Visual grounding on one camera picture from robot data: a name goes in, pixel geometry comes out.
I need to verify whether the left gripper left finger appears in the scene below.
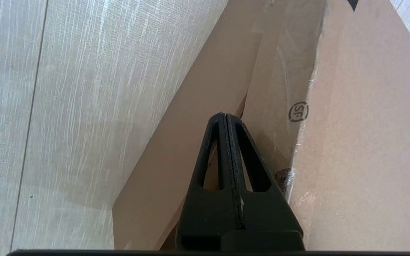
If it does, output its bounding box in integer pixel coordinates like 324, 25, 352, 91
177, 113, 243, 249

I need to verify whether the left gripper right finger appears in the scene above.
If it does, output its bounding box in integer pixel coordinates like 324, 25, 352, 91
228, 114, 302, 231

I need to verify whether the brown cardboard shoe box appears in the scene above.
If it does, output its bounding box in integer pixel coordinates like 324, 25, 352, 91
112, 0, 410, 251

